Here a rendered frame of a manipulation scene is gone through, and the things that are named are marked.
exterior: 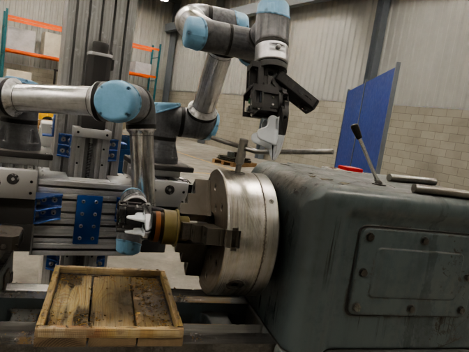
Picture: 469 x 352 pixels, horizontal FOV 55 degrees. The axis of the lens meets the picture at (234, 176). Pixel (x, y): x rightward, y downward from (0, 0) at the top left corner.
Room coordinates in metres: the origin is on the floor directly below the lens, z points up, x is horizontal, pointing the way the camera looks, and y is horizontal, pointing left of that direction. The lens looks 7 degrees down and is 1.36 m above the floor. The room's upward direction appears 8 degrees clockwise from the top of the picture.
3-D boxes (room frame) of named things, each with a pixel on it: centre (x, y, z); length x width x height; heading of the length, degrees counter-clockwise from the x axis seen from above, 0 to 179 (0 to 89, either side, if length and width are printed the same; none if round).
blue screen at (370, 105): (7.71, -1.97, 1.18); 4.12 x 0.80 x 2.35; 175
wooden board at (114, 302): (1.04, 0.25, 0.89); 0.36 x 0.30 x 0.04; 17
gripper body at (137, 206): (1.16, 0.25, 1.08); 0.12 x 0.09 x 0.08; 17
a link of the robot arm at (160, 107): (1.73, 0.30, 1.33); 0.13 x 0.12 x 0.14; 106
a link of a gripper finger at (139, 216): (1.06, 0.21, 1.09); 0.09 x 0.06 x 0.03; 17
